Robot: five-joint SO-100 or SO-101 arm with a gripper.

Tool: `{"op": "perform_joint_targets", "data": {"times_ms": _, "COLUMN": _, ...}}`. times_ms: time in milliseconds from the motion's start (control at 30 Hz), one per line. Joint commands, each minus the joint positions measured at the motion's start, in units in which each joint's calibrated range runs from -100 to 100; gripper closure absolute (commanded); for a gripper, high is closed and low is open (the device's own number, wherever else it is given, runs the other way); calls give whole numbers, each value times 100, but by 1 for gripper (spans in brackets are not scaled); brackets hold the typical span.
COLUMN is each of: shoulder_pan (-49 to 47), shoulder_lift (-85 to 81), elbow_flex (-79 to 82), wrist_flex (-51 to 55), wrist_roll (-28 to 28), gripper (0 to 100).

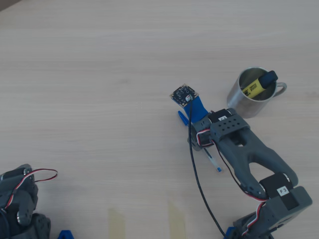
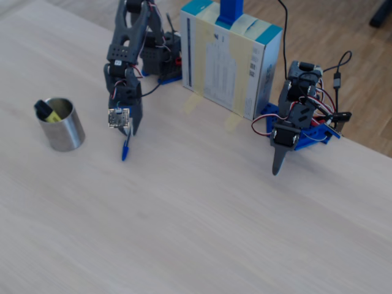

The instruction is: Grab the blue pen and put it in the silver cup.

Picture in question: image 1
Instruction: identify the grey gripper with camera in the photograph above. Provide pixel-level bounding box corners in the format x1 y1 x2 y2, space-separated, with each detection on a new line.
190 117 215 152

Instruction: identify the blue capped ballpoint pen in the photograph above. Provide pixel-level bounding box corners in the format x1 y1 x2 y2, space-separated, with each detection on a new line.
177 110 223 173

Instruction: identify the silver metal cup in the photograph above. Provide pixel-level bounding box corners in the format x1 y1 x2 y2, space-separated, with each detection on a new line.
226 67 288 119

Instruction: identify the yellow highlighter with black cap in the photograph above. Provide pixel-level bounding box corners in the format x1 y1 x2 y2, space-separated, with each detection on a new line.
242 70 279 99

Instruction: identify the yellowish masking tape strip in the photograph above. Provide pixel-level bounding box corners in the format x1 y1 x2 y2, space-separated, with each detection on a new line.
108 208 125 239
167 200 186 239

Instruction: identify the grey cameraless robot arm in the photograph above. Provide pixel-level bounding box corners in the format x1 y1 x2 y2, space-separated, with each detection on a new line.
0 163 52 239

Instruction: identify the blue camera mount bracket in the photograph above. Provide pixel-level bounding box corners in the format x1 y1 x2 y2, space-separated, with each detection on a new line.
185 96 210 123

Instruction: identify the black camera cable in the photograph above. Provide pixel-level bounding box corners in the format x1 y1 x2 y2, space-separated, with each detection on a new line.
187 98 228 239

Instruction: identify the small camera circuit board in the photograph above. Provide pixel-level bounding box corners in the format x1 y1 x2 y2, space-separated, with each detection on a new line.
170 84 199 109

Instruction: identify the grey robot arm with camera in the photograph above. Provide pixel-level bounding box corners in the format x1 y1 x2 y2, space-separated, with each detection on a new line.
208 107 314 239

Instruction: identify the servo wire bundle of camera arm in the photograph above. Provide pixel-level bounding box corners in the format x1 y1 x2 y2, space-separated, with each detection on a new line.
196 129 271 236

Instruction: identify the red white black servo wire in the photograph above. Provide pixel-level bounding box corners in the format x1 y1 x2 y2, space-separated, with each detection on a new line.
11 168 58 200

